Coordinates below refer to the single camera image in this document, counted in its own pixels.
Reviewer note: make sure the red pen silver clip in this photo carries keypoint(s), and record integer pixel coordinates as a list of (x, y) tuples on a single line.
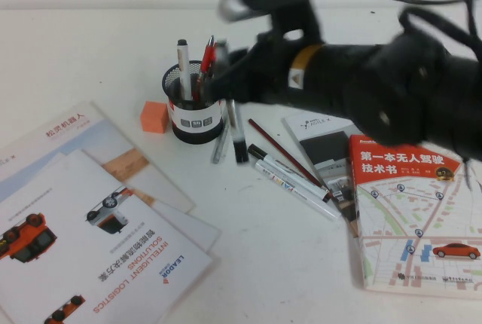
[(204, 62)]

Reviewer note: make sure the Leador logistics brochure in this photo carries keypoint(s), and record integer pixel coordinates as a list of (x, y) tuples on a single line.
[(75, 263)]

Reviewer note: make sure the black mesh pen holder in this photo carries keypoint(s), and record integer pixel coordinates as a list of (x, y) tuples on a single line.
[(196, 133)]

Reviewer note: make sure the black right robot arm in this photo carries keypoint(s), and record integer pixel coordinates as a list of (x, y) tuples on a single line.
[(395, 86)]

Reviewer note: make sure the AgileX brochure grey photo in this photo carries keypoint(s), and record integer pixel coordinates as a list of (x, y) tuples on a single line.
[(324, 139)]

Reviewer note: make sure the white brochure brown edge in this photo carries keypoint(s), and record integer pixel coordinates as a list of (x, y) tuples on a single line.
[(188, 226)]

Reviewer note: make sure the white marker black cap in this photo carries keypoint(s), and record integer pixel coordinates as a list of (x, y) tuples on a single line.
[(183, 64)]

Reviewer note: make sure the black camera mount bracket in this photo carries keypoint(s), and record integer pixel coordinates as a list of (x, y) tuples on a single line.
[(297, 19)]

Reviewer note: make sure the whiteboard marker bold print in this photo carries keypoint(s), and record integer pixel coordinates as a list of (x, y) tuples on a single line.
[(260, 152)]

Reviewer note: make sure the red capped pen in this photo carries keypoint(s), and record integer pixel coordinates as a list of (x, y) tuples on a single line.
[(213, 54)]

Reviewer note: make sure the dark red pencil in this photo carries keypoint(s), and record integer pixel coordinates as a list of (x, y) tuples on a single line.
[(278, 147)]

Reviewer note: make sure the plain white pen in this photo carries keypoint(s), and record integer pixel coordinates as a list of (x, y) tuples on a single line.
[(320, 207)]

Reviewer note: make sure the silver grey pen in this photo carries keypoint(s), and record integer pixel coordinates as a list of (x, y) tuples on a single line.
[(220, 147)]

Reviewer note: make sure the orange foam cube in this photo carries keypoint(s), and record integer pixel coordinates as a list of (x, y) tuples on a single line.
[(153, 117)]

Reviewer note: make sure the red map cover book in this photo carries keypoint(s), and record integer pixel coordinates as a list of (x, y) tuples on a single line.
[(410, 226)]

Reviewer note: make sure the AgileX brochure blue wood cover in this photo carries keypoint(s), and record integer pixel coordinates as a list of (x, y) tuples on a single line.
[(68, 120)]

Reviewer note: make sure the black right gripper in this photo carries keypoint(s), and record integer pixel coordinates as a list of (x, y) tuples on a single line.
[(269, 71)]

